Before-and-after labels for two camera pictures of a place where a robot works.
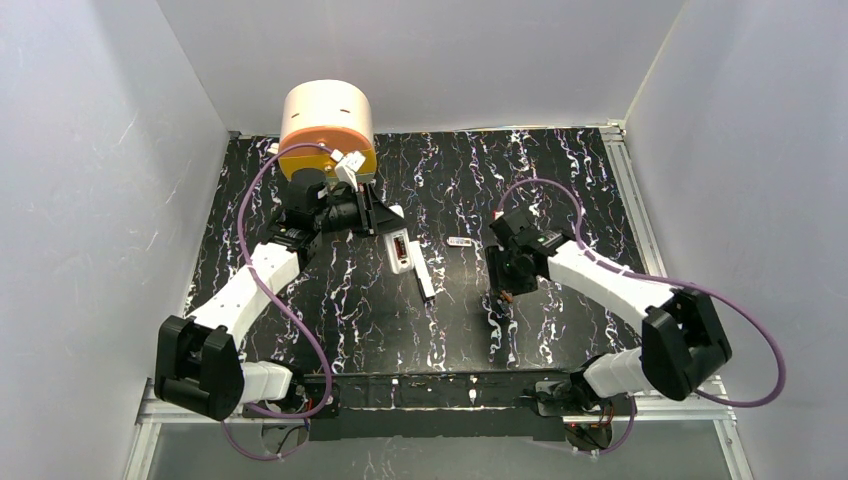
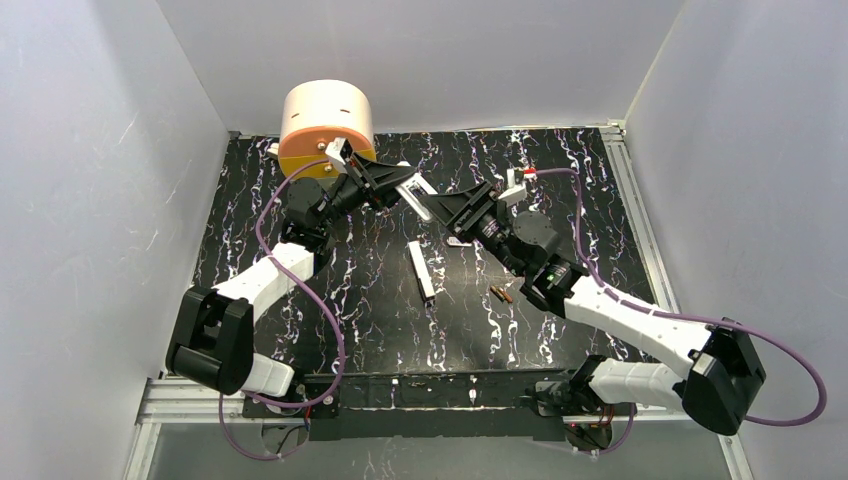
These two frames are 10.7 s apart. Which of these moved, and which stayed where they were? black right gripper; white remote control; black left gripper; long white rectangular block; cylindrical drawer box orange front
Moved: black left gripper; black right gripper; white remote control
Stayed: long white rectangular block; cylindrical drawer box orange front
